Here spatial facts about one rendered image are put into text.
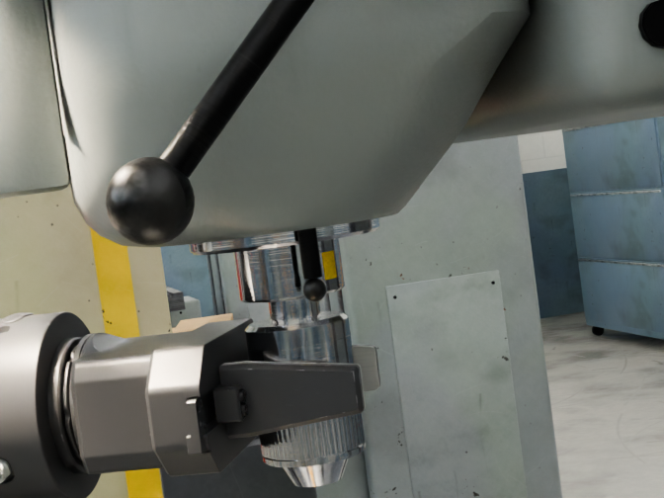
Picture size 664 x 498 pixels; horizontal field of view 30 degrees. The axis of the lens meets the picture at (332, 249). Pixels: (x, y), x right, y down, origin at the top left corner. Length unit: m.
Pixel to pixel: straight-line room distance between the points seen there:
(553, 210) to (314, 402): 9.85
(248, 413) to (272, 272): 0.06
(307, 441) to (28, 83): 0.19
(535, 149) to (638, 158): 2.45
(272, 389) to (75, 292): 1.75
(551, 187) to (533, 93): 9.83
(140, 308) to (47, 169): 1.76
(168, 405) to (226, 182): 0.10
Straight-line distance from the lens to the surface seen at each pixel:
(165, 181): 0.41
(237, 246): 0.52
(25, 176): 0.53
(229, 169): 0.48
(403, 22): 0.47
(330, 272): 0.54
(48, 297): 2.27
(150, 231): 0.41
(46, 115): 0.53
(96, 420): 0.55
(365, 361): 0.58
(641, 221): 8.06
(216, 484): 1.00
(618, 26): 0.48
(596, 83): 0.48
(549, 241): 10.35
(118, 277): 2.27
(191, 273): 9.60
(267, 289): 0.54
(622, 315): 8.50
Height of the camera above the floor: 1.33
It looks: 3 degrees down
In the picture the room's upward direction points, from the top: 8 degrees counter-clockwise
